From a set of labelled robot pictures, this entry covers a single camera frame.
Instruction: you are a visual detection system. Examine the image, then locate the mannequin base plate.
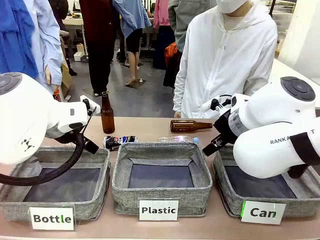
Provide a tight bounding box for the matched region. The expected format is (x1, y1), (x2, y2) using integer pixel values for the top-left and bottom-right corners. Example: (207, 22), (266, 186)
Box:
(124, 77), (148, 90)

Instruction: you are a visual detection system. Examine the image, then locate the grey basket labelled Bottle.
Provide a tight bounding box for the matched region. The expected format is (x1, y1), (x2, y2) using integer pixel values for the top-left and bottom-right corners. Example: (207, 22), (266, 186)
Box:
(0, 145), (111, 222)

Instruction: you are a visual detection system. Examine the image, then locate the person in white hoodie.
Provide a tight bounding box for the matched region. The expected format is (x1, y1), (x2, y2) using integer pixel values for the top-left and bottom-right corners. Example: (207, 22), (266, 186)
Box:
(172, 0), (279, 120)

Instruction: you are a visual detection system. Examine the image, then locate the navy skirt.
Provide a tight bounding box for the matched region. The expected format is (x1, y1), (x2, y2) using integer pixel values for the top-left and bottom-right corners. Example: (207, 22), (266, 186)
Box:
(152, 24), (176, 71)

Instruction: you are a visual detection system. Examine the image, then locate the mannequin in light blue shirt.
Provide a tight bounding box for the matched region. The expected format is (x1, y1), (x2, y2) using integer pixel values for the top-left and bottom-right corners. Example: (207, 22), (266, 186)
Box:
(0, 0), (65, 95)

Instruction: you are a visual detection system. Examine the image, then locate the orange bag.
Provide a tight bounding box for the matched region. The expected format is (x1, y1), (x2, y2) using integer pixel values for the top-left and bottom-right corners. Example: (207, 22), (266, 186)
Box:
(164, 41), (178, 67)

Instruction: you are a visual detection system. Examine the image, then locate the cardboard box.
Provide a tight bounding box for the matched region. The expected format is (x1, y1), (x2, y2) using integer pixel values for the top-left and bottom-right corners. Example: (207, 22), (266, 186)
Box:
(61, 58), (73, 98)

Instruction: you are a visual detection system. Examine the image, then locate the thick black sleeved cable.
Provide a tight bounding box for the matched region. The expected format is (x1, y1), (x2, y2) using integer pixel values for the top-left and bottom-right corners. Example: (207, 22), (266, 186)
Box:
(0, 133), (86, 186)

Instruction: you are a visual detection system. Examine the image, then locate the white Can label sign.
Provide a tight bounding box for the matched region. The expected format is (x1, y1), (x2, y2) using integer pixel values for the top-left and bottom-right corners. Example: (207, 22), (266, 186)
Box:
(240, 200), (287, 225)

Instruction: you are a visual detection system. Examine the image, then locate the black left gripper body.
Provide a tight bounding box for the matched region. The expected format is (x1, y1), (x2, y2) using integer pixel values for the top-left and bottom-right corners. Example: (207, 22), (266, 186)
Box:
(45, 130), (86, 147)

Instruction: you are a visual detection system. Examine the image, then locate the mannequin blue shirt black skirt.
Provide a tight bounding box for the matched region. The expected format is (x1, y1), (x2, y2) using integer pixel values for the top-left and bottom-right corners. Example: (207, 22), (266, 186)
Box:
(112, 0), (153, 87)

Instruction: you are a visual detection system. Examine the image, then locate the grey basket labelled Plastic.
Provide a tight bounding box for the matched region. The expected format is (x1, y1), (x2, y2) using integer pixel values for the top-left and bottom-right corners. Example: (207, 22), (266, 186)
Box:
(111, 141), (213, 217)

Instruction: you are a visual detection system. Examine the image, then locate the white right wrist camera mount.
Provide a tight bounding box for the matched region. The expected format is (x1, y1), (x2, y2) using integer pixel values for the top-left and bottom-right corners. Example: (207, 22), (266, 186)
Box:
(201, 94), (235, 112)

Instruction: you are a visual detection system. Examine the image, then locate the thin black cable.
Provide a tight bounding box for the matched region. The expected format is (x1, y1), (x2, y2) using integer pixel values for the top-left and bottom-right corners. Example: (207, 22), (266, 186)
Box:
(79, 106), (98, 137)

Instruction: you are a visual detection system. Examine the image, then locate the black cable sleeve strap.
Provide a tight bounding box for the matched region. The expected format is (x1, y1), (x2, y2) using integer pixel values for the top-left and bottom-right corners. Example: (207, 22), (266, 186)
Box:
(287, 132), (320, 180)

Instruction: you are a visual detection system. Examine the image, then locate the white box on floor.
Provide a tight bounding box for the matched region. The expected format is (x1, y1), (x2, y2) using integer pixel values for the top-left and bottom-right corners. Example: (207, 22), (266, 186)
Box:
(73, 51), (89, 63)

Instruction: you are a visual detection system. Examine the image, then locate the crushed blue soda can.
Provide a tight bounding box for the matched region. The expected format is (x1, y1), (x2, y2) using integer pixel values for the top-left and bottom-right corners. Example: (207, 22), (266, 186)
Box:
(103, 135), (139, 152)

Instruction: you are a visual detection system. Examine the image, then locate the blue scarf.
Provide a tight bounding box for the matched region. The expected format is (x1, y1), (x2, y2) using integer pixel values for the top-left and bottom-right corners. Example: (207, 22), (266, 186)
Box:
(0, 0), (40, 80)

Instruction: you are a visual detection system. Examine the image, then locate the clear plastic drawer unit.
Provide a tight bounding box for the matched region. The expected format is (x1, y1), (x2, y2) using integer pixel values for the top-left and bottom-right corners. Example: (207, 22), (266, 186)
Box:
(271, 4), (295, 32)

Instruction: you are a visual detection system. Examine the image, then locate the white background desk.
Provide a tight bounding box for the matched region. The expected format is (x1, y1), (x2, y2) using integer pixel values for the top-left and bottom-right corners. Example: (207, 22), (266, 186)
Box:
(62, 13), (88, 56)

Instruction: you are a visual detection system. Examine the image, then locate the brown glass beer bottle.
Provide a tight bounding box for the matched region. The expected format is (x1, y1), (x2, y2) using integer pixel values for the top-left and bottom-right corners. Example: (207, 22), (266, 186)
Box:
(100, 91), (116, 135)
(170, 119), (214, 133)

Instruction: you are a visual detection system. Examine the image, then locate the person in dark red top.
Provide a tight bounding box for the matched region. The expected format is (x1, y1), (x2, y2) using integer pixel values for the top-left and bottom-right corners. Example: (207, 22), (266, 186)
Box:
(79, 0), (118, 97)

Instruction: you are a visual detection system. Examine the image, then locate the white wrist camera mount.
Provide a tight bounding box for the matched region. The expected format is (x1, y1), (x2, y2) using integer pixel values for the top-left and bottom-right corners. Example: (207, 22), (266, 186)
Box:
(201, 94), (235, 112)
(79, 94), (101, 116)

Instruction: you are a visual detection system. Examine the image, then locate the white face mask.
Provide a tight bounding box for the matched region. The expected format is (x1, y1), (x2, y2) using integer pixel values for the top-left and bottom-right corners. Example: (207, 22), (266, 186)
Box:
(215, 0), (248, 14)

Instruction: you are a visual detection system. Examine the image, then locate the mannequin hand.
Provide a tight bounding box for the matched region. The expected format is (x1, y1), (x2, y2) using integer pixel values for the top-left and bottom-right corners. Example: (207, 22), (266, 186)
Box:
(44, 64), (53, 85)

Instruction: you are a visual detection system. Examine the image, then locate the clear bottle with blue cap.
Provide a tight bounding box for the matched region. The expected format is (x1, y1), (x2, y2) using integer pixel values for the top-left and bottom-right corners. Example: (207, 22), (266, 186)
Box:
(157, 135), (200, 146)

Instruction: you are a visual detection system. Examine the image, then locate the pink garment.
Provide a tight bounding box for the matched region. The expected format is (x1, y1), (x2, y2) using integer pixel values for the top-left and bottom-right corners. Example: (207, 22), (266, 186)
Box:
(152, 0), (171, 30)

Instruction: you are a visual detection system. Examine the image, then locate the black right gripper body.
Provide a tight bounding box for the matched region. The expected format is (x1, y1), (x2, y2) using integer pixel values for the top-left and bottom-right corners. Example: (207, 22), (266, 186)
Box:
(212, 109), (240, 147)

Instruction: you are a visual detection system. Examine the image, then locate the grey basket labelled Can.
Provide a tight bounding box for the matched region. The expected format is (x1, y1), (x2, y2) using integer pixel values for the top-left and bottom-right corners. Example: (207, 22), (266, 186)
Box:
(212, 144), (320, 218)

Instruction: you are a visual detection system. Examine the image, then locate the person right forearm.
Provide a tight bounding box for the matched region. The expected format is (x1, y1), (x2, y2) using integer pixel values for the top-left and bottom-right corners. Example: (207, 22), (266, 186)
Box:
(172, 59), (195, 114)

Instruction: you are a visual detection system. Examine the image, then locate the white Plastic label sign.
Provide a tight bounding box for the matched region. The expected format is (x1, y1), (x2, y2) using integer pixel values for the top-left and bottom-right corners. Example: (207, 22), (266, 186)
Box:
(138, 199), (179, 222)

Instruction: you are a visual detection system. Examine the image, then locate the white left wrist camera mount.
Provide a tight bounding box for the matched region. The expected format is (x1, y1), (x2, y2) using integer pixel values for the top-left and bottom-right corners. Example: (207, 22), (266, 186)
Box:
(79, 94), (101, 116)

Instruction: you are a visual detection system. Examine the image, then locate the person left forearm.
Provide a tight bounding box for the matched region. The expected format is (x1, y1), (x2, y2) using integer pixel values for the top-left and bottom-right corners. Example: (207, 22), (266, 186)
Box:
(243, 59), (276, 97)

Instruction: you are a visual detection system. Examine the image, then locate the white Bottle label sign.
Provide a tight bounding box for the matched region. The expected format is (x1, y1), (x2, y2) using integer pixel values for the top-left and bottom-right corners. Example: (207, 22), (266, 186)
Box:
(29, 206), (76, 231)

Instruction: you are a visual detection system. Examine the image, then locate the grey green jacket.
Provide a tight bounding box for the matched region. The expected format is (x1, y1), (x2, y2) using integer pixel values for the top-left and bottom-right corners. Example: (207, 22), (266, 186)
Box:
(167, 0), (218, 53)

